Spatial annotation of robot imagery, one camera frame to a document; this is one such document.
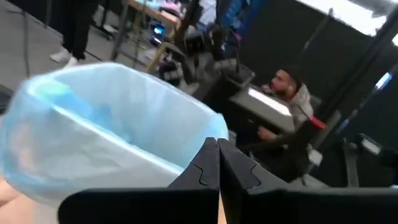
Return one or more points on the black partition curtain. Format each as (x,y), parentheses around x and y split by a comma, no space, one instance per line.
(280,37)

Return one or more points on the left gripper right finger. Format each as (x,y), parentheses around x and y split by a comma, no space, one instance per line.
(280,205)

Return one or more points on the person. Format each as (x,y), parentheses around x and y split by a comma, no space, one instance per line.
(298,99)
(76,31)

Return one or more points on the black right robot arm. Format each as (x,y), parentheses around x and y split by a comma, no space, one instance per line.
(217,68)

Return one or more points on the black metal beam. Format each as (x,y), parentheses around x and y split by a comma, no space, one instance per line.
(357,68)

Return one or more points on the gray side table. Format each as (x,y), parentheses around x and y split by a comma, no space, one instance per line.
(248,115)

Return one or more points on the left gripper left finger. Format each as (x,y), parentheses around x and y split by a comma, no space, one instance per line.
(174,205)

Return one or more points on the large blue bag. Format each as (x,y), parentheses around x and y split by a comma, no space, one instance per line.
(109,124)

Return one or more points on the metal leg background table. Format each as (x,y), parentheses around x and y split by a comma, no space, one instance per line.
(152,12)

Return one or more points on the white paper sheet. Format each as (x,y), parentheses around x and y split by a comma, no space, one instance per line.
(269,101)

